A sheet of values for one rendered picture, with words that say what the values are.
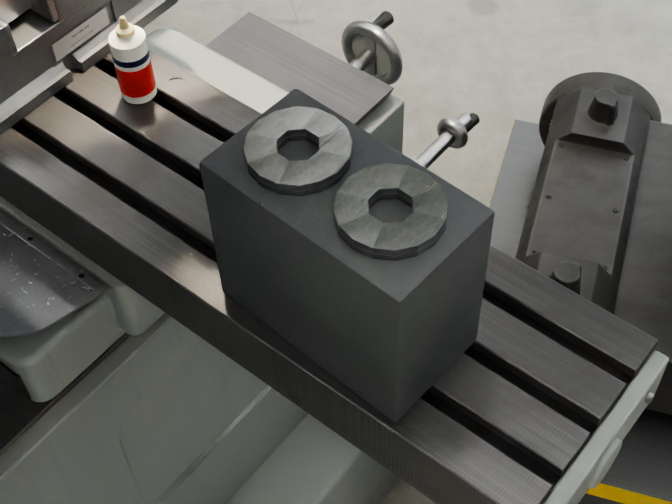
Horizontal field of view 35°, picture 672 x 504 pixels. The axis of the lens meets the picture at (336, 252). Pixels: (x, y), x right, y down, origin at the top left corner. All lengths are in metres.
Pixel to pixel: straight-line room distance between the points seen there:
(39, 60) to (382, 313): 0.58
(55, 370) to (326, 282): 0.44
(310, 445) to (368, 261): 1.02
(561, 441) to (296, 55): 0.80
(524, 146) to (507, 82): 0.72
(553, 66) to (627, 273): 1.21
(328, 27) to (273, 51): 1.23
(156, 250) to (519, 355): 0.37
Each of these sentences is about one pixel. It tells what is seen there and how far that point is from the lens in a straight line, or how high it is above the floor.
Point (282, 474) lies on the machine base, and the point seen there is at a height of 0.20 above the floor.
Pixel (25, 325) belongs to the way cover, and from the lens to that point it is 1.11.
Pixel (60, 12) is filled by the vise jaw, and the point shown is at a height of 1.05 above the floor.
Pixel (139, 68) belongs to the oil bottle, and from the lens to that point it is 1.19.
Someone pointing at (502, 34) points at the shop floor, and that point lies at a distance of 2.79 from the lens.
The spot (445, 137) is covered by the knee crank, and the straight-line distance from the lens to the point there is 1.73.
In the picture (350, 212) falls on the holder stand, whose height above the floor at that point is 1.16.
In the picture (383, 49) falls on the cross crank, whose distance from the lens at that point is 1.67.
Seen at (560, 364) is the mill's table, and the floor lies 0.96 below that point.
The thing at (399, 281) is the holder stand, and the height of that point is 1.15.
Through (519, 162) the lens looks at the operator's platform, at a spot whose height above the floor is 0.40.
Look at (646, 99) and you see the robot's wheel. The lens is 1.82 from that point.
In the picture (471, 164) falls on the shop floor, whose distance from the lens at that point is 2.46.
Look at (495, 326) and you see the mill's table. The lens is 1.01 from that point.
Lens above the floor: 1.80
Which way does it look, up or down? 52 degrees down
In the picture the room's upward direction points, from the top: 2 degrees counter-clockwise
